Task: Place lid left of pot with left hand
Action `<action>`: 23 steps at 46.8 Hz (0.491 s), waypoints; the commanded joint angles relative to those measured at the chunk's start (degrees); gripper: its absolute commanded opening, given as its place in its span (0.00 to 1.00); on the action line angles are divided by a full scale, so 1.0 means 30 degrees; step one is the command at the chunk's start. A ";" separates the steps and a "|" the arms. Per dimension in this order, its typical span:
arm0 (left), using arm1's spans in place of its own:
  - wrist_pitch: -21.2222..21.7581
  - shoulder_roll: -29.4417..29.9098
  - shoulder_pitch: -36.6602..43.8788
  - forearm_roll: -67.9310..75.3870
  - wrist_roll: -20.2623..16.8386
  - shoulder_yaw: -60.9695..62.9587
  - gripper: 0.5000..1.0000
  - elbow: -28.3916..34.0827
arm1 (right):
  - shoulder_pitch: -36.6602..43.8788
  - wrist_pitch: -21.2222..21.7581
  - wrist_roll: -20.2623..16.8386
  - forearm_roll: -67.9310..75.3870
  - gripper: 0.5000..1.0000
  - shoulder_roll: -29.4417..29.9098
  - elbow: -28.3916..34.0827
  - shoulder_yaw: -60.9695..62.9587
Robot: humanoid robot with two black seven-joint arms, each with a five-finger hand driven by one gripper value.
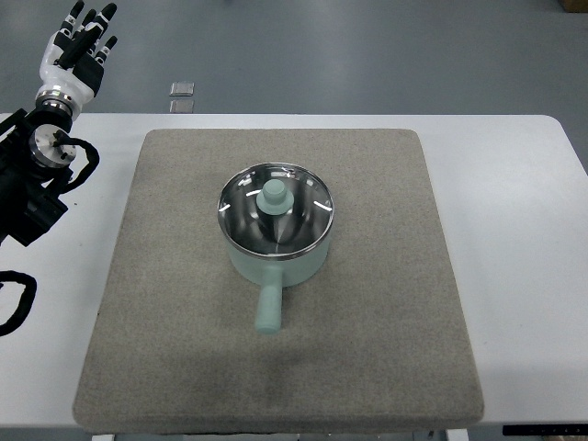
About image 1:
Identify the mint green saucepan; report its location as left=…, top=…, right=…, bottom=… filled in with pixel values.
left=223, top=227, right=333, bottom=334

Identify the floor plate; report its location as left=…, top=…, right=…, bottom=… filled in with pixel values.
left=169, top=82, right=195, bottom=96
left=169, top=99, right=194, bottom=114

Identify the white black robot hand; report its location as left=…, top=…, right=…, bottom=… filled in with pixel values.
left=37, top=1, right=118, bottom=107

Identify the grey felt mat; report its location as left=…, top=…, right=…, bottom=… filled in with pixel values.
left=73, top=129, right=484, bottom=434

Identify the cardboard box corner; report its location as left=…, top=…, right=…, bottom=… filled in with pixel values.
left=559, top=0, right=588, bottom=13

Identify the black cable loop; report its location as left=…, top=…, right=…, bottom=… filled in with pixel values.
left=0, top=270, right=38, bottom=337

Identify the lower floor plate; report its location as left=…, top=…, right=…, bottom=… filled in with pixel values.
left=169, top=99, right=194, bottom=114

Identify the glass lid with green knob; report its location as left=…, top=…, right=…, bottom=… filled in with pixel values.
left=218, top=163, right=334, bottom=260

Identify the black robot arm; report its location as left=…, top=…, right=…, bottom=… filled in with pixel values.
left=1, top=92, right=99, bottom=246

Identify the black table control panel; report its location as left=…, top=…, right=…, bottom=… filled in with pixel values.
left=502, top=424, right=588, bottom=436

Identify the upper floor plate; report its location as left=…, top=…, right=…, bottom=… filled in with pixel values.
left=169, top=82, right=195, bottom=96

